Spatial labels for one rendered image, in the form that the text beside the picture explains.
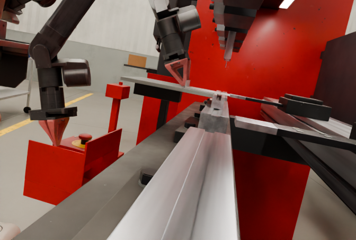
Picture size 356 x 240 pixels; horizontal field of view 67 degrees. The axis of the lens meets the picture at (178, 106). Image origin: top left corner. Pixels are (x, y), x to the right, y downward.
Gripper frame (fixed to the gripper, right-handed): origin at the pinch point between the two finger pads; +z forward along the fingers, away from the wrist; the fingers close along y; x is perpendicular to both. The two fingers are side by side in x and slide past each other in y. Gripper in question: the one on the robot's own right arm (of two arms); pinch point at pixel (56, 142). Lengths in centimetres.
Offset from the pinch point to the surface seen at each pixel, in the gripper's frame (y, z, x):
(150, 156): 30.0, 0.5, -13.0
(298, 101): 63, -6, 14
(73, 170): 7.3, 6.1, -4.7
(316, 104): 67, -5, 14
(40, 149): -1.3, 0.5, -4.7
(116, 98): -62, -6, 171
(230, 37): 46, -25, 14
